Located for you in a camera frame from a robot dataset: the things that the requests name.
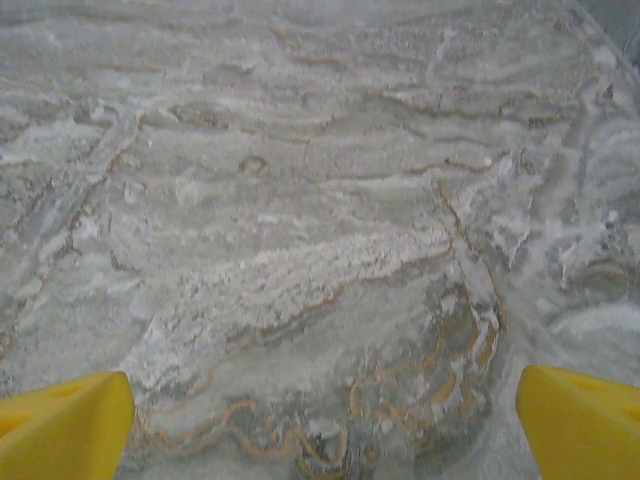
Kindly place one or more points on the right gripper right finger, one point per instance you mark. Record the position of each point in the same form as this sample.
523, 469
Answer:
585, 430

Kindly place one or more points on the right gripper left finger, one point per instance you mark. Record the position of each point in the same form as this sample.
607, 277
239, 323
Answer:
60, 430

